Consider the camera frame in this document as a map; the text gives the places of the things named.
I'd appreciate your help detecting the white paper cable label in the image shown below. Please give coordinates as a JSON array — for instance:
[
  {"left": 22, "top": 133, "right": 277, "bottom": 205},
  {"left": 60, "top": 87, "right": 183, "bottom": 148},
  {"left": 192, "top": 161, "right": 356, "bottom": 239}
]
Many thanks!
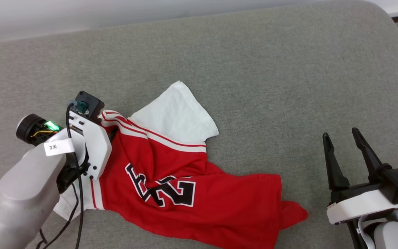
[{"left": 44, "top": 138, "right": 76, "bottom": 157}]

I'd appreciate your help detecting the red jersey with white sleeves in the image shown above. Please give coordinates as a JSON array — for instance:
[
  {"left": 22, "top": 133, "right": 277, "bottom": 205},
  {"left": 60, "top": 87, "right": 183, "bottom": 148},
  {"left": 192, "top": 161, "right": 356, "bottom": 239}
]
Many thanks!
[{"left": 52, "top": 81, "right": 309, "bottom": 249}]

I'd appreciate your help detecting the thin black cable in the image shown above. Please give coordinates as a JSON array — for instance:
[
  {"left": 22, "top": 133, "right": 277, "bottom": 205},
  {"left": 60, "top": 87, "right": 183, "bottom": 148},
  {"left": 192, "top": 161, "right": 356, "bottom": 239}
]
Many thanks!
[{"left": 38, "top": 183, "right": 80, "bottom": 249}]

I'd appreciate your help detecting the grey fabric sofa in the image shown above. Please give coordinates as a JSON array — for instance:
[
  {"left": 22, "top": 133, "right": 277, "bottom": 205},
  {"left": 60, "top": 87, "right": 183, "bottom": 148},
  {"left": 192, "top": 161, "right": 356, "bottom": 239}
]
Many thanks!
[{"left": 0, "top": 0, "right": 398, "bottom": 249}]

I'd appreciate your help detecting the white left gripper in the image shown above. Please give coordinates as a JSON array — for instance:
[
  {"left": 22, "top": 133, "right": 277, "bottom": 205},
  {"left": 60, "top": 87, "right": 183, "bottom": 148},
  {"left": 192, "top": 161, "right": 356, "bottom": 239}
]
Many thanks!
[{"left": 16, "top": 111, "right": 113, "bottom": 181}]

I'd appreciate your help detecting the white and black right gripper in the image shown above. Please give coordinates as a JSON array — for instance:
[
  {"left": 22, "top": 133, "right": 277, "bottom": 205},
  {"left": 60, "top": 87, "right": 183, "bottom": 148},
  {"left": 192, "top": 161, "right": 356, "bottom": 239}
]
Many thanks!
[{"left": 322, "top": 127, "right": 398, "bottom": 226}]

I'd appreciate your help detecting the white flat ribbon cable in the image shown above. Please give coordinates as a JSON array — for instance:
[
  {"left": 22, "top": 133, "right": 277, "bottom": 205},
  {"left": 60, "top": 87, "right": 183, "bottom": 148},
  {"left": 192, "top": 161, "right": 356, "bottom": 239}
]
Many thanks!
[{"left": 357, "top": 214, "right": 376, "bottom": 249}]

